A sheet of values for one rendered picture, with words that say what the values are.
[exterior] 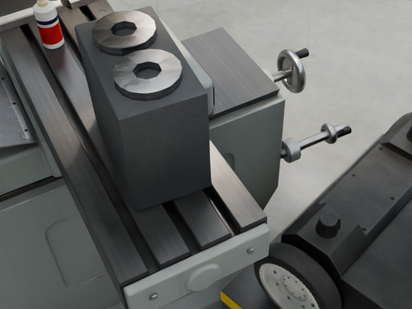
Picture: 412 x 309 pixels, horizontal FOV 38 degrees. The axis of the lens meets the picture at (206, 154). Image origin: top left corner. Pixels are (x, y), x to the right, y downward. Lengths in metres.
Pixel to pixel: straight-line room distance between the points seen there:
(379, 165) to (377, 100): 1.08
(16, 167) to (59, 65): 0.21
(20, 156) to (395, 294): 0.77
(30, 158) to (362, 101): 1.59
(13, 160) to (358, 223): 0.69
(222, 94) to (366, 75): 1.32
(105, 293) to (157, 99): 0.91
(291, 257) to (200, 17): 1.83
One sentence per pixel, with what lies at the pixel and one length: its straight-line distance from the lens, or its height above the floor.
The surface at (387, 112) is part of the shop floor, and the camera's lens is 2.43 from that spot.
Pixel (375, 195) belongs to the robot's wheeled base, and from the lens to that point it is 1.35.
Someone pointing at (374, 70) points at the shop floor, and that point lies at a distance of 2.62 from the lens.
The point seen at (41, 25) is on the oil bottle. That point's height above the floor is 0.99.
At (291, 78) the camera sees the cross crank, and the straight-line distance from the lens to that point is 1.56.
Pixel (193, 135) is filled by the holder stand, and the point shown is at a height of 1.05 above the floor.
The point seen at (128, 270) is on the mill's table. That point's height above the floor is 0.93.
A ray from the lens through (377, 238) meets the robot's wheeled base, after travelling 1.31.
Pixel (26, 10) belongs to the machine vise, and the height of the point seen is 0.95.
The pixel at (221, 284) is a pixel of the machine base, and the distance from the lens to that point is 1.65.
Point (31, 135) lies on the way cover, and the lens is 1.13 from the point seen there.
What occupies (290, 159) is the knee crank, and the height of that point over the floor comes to 0.51.
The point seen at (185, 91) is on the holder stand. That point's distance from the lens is 0.76.
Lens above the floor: 1.62
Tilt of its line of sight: 47 degrees down
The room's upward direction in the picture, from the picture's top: 3 degrees counter-clockwise
